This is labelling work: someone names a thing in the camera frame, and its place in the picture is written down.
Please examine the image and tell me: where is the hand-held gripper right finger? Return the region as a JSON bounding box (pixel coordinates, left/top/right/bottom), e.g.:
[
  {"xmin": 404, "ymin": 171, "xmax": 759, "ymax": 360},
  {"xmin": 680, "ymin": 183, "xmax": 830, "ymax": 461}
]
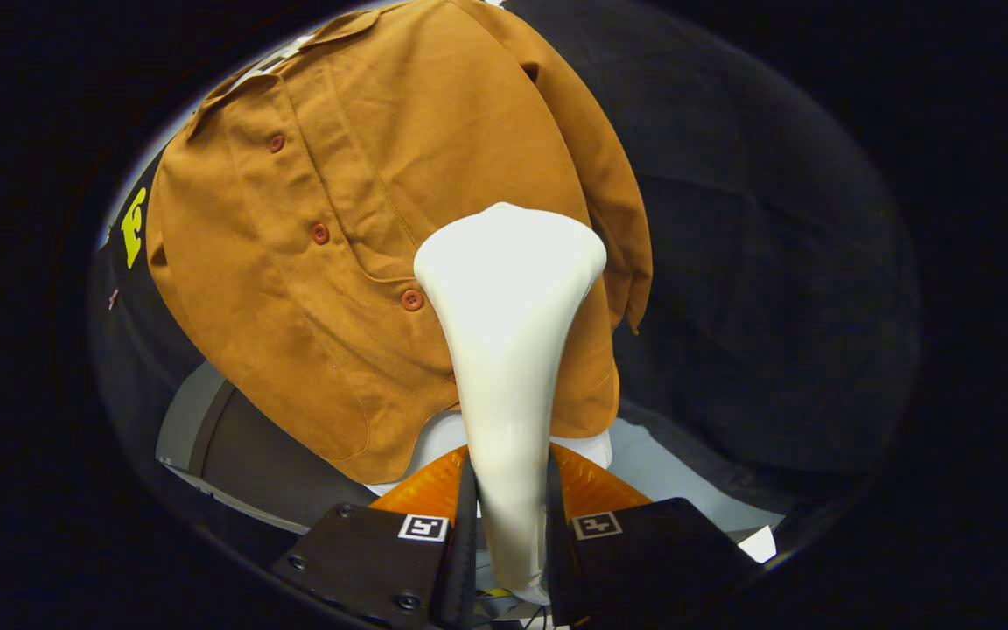
[{"xmin": 543, "ymin": 442, "xmax": 763, "ymax": 627}]

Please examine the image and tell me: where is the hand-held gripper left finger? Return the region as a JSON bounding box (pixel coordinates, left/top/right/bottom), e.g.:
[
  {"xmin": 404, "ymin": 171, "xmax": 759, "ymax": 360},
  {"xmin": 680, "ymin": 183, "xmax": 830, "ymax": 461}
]
[{"xmin": 272, "ymin": 444, "xmax": 479, "ymax": 630}]

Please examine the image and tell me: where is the white garment steamer head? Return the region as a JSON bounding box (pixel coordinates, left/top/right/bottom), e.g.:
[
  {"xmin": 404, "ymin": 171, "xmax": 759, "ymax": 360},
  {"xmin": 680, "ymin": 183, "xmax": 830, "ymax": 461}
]
[{"xmin": 414, "ymin": 202, "xmax": 608, "ymax": 606}]

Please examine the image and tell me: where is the orange button shirt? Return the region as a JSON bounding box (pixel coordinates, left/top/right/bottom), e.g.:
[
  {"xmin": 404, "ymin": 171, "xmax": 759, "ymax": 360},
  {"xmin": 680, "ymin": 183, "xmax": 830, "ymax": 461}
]
[{"xmin": 145, "ymin": 0, "xmax": 654, "ymax": 486}]

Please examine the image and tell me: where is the white sheet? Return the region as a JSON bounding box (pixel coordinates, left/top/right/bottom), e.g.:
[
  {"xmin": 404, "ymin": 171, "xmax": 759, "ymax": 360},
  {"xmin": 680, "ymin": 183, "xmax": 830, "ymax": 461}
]
[{"xmin": 737, "ymin": 525, "xmax": 779, "ymax": 564}]

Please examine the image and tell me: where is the grey cabinet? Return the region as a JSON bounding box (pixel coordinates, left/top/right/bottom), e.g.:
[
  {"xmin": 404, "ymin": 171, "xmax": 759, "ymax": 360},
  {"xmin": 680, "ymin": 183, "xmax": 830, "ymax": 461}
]
[{"xmin": 156, "ymin": 361, "xmax": 382, "ymax": 535}]

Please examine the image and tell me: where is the black backdrop cloth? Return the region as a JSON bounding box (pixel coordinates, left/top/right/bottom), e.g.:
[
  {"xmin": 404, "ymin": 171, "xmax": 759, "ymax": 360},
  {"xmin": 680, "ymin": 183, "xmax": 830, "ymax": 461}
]
[{"xmin": 88, "ymin": 0, "xmax": 921, "ymax": 526}]

